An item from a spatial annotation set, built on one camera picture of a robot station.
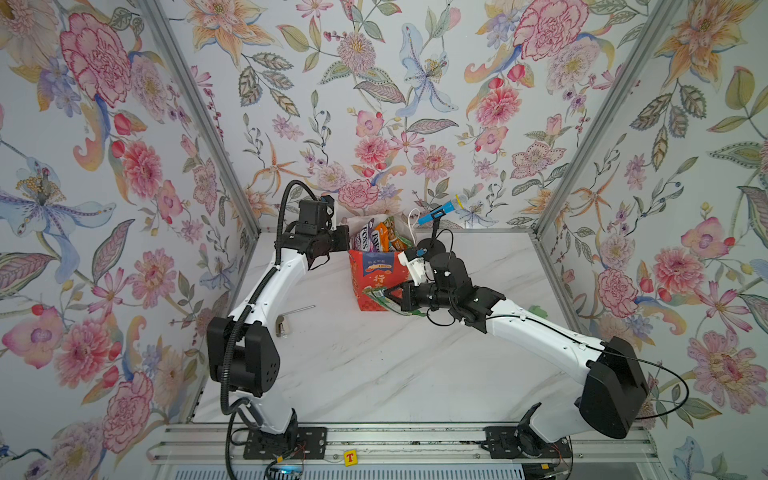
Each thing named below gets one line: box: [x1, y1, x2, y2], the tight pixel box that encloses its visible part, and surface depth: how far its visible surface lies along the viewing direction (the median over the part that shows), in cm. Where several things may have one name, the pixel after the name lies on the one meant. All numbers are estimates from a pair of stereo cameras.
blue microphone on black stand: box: [417, 194, 466, 257], surface depth 101 cm
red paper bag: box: [348, 217, 410, 312], surface depth 88 cm
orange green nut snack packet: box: [385, 216, 415, 252], surface depth 90 cm
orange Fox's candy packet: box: [374, 222, 389, 253], surface depth 90 cm
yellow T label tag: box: [343, 450, 358, 467], surface depth 72 cm
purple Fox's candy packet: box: [354, 218, 380, 253], surface depth 88 cm
